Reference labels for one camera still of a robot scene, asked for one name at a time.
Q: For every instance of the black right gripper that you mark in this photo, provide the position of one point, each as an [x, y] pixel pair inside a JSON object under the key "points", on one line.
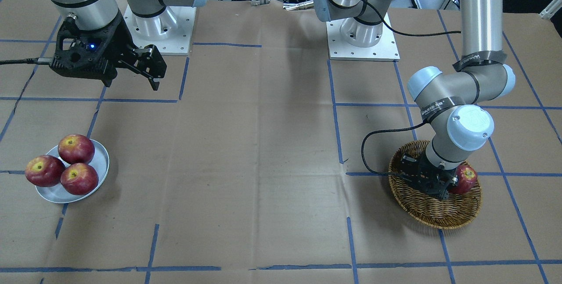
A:
{"points": [[117, 43]]}

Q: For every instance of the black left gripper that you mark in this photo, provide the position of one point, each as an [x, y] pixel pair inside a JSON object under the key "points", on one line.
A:
{"points": [[436, 177]]}

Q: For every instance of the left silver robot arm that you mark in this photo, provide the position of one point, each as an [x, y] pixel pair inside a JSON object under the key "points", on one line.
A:
{"points": [[448, 102]]}

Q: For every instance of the dark red apple in basket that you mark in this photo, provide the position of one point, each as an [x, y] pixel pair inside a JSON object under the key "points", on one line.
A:
{"points": [[467, 178]]}

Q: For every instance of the round wicker basket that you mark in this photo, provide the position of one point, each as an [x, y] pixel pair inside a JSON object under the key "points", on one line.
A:
{"points": [[455, 212]]}

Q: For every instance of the red apple on plate rear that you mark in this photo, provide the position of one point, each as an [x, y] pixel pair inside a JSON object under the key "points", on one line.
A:
{"points": [[76, 148]]}

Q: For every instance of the red apple on plate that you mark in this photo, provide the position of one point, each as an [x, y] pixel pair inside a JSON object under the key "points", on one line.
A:
{"points": [[76, 148], [79, 178], [44, 171]]}

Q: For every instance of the red apple on plate front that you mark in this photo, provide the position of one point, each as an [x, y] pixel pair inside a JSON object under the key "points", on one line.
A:
{"points": [[79, 178]]}

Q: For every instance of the red apple on plate outer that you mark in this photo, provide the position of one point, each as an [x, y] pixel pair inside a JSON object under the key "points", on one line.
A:
{"points": [[44, 171]]}

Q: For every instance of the light blue plate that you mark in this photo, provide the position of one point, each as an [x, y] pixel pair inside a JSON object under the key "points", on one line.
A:
{"points": [[67, 192]]}

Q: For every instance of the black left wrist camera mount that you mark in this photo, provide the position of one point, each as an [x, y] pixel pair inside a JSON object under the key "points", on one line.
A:
{"points": [[409, 168]]}

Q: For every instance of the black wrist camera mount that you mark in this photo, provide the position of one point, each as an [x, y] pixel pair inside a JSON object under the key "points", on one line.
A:
{"points": [[80, 53], [409, 168]]}

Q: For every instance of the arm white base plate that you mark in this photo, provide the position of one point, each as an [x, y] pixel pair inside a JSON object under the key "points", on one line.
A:
{"points": [[351, 40], [170, 31]]}

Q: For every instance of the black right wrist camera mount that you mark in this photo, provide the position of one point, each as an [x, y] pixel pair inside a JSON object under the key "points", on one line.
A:
{"points": [[80, 53]]}

